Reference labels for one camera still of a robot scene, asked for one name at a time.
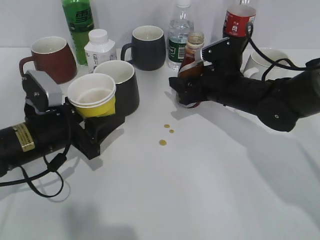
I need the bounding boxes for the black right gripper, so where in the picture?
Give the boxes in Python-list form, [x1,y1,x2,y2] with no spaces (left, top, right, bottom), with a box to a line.
[168,64,247,108]

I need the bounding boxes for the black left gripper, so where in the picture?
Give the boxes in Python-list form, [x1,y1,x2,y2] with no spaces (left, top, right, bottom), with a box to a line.
[23,97,125,159]

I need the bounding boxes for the brown Nescafe coffee bottle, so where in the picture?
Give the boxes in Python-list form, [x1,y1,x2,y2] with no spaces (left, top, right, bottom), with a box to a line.
[177,31,206,109]

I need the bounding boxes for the yellow paper cup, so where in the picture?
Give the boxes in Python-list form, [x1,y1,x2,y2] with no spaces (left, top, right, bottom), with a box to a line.
[67,73,117,118]

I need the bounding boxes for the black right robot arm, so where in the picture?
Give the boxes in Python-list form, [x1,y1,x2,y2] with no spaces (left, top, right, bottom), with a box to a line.
[168,58,320,132]

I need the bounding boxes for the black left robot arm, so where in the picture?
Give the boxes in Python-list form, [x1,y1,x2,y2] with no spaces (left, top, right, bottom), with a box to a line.
[0,101,125,176]

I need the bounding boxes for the black ceramic mug front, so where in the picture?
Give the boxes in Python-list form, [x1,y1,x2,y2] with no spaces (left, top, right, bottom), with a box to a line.
[93,60,140,117]

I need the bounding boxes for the dark grey ceramic mug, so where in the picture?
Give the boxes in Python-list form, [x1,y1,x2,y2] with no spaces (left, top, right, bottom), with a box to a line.
[120,25,166,71]

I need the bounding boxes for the clear water bottle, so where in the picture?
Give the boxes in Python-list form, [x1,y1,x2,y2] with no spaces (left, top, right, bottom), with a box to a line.
[167,0,194,71]

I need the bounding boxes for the white ceramic mug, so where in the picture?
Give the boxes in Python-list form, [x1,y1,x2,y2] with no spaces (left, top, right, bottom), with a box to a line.
[243,48,289,80]

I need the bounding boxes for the small white milk bottle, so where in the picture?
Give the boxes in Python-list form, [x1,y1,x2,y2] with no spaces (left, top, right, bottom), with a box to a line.
[84,29,117,73]

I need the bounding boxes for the cola bottle red label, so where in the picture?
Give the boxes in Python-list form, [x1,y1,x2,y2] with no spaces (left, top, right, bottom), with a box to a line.
[221,0,257,73]

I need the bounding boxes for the brown ceramic mug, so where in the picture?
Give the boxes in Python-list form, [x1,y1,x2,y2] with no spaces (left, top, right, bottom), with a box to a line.
[18,36,78,84]

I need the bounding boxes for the green soda bottle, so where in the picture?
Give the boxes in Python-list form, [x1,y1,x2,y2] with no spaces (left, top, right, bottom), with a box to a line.
[61,0,95,66]

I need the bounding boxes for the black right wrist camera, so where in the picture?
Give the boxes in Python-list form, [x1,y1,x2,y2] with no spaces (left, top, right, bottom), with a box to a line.
[199,37,244,71]

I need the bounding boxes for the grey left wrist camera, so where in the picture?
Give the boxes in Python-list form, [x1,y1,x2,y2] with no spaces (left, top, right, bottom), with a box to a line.
[22,70,63,115]

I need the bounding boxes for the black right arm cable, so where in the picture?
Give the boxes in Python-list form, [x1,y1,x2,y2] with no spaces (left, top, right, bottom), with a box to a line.
[246,23,306,81]

